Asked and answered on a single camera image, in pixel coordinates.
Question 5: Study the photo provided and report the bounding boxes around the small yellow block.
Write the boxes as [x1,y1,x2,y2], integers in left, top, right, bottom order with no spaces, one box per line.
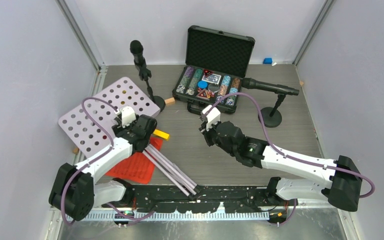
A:
[153,129,170,141]

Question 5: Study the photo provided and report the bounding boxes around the black round-base mic stand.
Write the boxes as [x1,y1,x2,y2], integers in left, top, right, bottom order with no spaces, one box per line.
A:
[258,94,286,128]
[134,62,166,112]

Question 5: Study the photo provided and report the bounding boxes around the small wooden block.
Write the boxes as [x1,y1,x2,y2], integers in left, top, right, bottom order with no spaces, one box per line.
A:
[164,97,176,106]

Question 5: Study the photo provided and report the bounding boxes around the red triangle token upper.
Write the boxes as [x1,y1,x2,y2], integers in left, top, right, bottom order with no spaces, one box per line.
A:
[203,69,214,77]

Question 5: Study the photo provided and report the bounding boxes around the black microphone plain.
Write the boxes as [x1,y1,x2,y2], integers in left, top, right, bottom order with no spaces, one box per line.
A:
[242,78,300,96]

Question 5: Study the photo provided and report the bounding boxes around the black microphone orange ring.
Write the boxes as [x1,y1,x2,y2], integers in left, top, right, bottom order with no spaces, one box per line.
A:
[129,40,147,69]

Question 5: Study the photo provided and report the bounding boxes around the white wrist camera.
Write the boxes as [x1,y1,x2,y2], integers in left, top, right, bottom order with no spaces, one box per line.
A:
[200,105,221,131]
[114,106,137,128]

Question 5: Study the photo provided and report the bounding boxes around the wooden block on rail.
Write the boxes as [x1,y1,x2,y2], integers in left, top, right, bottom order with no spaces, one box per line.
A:
[72,147,80,155]

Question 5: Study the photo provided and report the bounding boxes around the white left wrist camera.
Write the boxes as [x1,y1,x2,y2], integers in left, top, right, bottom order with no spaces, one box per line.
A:
[114,106,137,128]

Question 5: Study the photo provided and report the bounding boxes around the red triangle token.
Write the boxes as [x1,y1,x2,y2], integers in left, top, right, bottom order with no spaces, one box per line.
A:
[196,89,212,100]
[203,69,214,77]

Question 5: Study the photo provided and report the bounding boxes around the red sheet music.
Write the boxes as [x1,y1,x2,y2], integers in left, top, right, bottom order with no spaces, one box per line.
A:
[105,152,155,184]

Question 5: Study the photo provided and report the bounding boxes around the silver dealer button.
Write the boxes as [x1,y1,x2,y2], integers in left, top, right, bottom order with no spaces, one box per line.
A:
[207,83,220,93]

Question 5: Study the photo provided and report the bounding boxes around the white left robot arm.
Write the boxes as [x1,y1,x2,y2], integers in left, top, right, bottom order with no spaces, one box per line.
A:
[48,114,157,221]

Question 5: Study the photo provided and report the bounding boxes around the blue playing card deck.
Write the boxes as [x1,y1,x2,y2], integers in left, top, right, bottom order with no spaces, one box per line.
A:
[201,73,222,85]

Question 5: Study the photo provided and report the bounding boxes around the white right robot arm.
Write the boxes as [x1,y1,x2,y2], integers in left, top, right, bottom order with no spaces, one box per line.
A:
[199,121,363,212]

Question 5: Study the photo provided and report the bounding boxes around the blue round chip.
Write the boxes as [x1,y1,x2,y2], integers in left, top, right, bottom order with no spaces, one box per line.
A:
[197,80,208,90]

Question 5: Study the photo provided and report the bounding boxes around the black poker chip case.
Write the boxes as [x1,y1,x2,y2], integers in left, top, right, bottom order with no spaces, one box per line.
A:
[172,25,256,115]

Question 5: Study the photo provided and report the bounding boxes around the small blue block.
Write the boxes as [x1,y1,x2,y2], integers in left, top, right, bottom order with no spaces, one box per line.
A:
[262,57,273,65]

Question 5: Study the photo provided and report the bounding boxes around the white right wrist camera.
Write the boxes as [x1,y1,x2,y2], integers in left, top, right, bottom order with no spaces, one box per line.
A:
[200,105,221,131]

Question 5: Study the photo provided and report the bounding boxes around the lilac tripod music stand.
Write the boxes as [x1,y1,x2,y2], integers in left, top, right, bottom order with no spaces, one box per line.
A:
[57,76,202,200]

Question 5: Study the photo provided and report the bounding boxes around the red triangle token lower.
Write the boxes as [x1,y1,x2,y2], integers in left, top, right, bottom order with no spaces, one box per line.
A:
[196,89,212,100]

